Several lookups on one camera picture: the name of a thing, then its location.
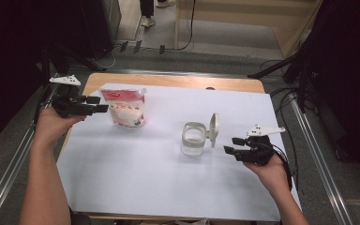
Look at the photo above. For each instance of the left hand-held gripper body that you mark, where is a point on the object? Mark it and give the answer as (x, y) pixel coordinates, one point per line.
(70, 103)

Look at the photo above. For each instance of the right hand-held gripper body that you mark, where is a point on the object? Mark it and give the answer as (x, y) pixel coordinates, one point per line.
(256, 151)

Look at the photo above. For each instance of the red and white powder pouch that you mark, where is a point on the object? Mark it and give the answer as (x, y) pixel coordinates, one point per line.
(125, 106)

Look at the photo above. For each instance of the jar with white hinged lid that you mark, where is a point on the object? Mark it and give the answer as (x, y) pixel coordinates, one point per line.
(193, 140)

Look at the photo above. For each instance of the person's right hand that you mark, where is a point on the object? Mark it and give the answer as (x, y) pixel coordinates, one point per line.
(270, 175)

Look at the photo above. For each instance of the person's left hand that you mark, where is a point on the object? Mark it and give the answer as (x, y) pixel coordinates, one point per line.
(54, 126)

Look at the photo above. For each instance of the black metal stand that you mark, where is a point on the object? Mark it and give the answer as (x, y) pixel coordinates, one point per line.
(45, 62)

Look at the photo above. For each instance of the white paper sheet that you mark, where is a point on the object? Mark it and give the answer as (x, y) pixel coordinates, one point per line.
(168, 187)

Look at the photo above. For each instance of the wooden table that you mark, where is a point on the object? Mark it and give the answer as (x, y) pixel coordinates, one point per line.
(168, 80)

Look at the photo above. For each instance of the black cabinet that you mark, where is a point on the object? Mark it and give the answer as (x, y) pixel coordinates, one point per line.
(100, 25)

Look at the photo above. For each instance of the black tripod stand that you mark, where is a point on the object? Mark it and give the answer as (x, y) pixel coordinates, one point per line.
(281, 64)

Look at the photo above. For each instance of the light wooden shelf unit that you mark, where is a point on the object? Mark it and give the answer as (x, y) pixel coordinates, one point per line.
(247, 18)

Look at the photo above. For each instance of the metal floor rail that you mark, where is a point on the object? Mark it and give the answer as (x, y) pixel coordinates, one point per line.
(6, 175)
(322, 162)

